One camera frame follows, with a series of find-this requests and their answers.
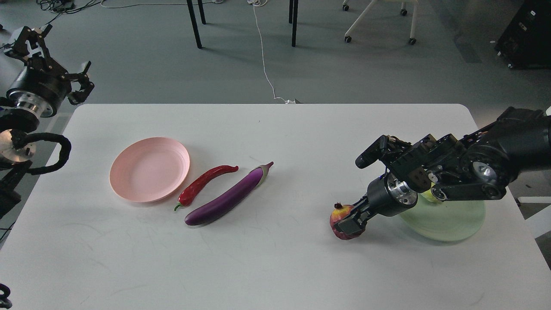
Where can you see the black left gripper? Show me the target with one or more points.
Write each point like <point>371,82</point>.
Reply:
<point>37,88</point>

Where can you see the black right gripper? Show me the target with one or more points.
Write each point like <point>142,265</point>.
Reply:
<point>386,195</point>

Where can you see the red pomegranate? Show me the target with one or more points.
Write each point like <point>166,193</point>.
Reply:
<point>341,211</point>

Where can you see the green yellow apple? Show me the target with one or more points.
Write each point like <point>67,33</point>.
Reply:
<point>428,195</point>

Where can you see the purple eggplant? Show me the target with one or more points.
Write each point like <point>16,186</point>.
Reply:
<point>223,204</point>

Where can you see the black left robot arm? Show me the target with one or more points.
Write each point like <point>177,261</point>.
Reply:
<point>18,138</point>

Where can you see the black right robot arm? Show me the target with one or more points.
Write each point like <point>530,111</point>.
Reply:
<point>477,167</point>

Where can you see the light green plate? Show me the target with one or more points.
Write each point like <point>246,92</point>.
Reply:
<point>445,222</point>

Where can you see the pink plate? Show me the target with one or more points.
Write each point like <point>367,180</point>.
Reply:
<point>149,170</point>

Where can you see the black table leg left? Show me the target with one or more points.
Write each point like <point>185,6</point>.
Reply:
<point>193,19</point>

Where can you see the black table leg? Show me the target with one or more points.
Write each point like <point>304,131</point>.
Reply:
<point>193,19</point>
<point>292,19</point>

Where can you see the red chili pepper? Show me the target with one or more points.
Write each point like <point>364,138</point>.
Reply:
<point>188,195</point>

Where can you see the white rolling chair base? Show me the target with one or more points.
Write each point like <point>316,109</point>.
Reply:
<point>377,16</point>

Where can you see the black table leg right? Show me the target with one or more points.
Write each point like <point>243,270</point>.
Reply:
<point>292,19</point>

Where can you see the black box on floor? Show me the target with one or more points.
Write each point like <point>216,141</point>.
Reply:
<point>526,42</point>

